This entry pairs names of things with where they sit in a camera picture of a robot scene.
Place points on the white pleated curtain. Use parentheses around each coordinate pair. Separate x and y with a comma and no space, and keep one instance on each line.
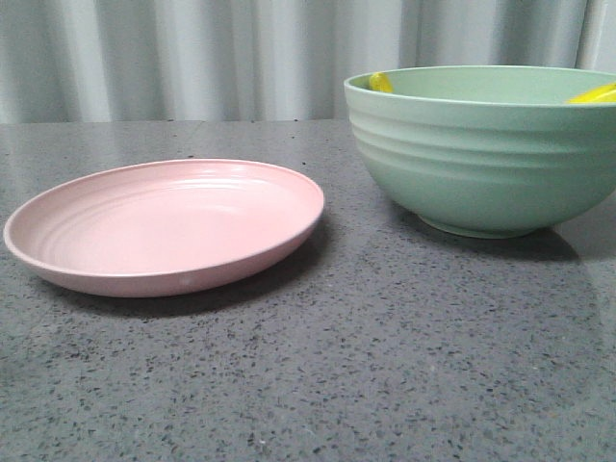
(264,60)

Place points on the green ribbed bowl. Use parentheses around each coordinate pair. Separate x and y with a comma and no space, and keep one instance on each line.
(489,151)

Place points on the pink plate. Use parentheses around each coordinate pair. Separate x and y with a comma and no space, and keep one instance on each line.
(165,228)

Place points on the yellow banana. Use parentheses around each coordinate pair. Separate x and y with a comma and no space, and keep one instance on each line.
(603,94)

